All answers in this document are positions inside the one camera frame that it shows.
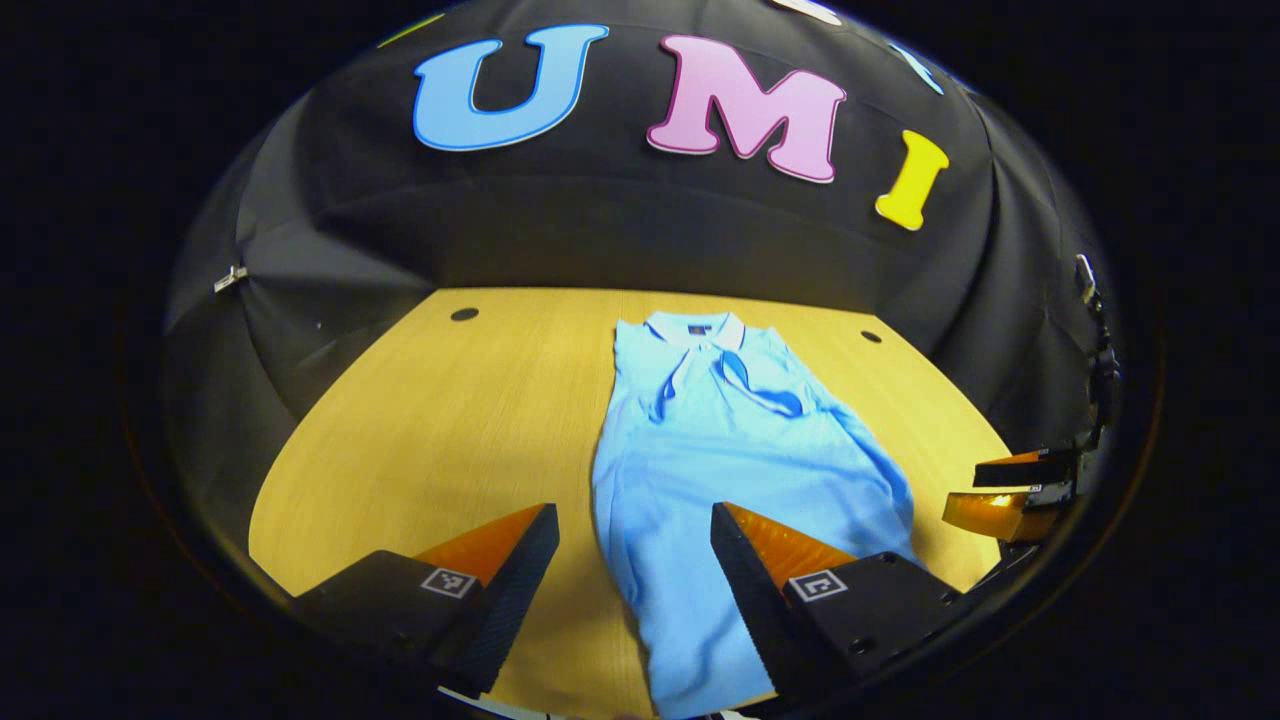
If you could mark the white cloth clip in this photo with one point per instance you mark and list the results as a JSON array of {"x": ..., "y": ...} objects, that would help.
[{"x": 230, "y": 278}]

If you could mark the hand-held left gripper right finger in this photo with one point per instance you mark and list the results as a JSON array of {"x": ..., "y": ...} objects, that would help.
[{"x": 760, "y": 610}]

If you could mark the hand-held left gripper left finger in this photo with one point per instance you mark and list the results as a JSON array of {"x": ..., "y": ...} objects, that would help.
[{"x": 505, "y": 610}]

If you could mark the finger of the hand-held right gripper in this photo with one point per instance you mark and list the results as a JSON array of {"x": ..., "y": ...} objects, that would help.
[
  {"x": 1025, "y": 470},
  {"x": 1000, "y": 515}
]

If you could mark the black backdrop cloth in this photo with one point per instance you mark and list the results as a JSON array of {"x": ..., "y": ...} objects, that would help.
[{"x": 650, "y": 230}]

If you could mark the light blue T-shirt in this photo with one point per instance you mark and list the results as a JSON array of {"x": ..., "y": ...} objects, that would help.
[{"x": 740, "y": 450}]

